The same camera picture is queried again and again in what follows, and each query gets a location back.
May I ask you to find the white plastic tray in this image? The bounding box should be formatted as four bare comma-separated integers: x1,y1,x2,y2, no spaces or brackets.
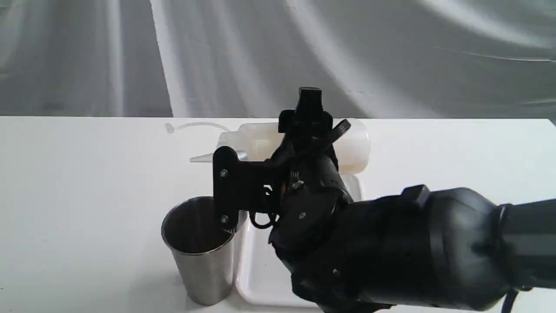
235,174,365,308

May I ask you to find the stainless steel cup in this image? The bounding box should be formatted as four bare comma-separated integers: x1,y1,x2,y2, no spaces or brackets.
161,196,234,306

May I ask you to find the translucent squeeze bottle amber liquid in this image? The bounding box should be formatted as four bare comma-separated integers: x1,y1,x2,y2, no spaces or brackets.
165,118,370,175

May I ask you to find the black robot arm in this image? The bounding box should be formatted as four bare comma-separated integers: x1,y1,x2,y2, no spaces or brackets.
212,87,555,313

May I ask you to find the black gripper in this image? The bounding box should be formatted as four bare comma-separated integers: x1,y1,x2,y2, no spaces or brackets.
212,87,352,231

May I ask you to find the grey draped backdrop cloth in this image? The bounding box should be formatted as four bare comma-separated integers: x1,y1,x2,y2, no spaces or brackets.
0,0,556,122

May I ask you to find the black cable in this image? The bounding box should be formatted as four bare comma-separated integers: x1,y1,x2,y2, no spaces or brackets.
248,209,278,230

